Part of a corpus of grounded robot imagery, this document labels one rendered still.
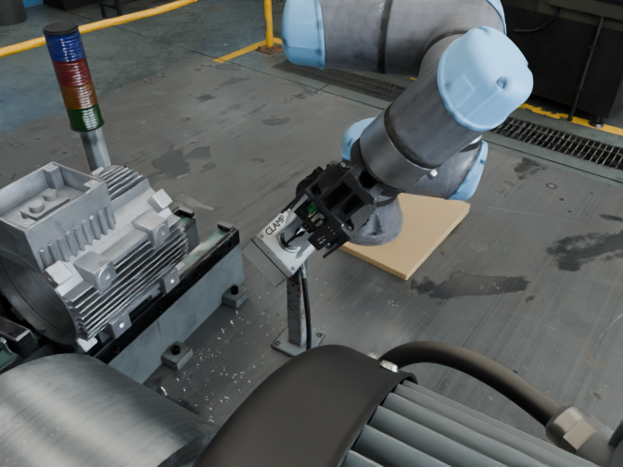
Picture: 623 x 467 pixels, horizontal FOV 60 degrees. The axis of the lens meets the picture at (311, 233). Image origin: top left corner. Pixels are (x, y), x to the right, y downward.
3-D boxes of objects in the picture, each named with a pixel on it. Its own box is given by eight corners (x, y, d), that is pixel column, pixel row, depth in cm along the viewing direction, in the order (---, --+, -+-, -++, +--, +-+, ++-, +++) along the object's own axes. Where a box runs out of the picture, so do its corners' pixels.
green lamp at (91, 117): (85, 133, 102) (80, 112, 100) (64, 127, 105) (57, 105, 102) (109, 121, 107) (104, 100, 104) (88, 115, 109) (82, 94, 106)
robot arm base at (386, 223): (358, 194, 124) (360, 157, 117) (415, 219, 116) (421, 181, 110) (317, 226, 115) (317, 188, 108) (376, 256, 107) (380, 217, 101)
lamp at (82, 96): (80, 112, 100) (72, 89, 97) (57, 105, 102) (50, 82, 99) (104, 100, 104) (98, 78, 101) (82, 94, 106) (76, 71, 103)
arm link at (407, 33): (401, -27, 55) (383, 26, 48) (514, -20, 53) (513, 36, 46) (396, 43, 61) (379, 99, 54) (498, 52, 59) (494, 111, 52)
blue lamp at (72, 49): (66, 65, 94) (58, 39, 91) (43, 58, 96) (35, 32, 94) (93, 54, 98) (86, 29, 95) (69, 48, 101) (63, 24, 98)
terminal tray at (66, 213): (45, 279, 64) (26, 232, 60) (-11, 251, 68) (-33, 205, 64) (120, 226, 72) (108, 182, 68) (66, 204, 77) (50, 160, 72)
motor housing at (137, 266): (101, 373, 72) (60, 268, 60) (9, 321, 79) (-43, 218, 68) (197, 284, 86) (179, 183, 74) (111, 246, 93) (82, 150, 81)
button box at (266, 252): (274, 288, 73) (294, 274, 69) (238, 251, 72) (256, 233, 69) (334, 223, 85) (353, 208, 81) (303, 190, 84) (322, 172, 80)
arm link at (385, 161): (402, 92, 53) (457, 152, 54) (375, 119, 57) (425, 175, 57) (371, 121, 48) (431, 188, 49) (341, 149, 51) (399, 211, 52)
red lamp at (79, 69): (72, 89, 97) (66, 65, 94) (50, 82, 99) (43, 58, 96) (98, 78, 101) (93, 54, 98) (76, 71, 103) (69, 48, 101)
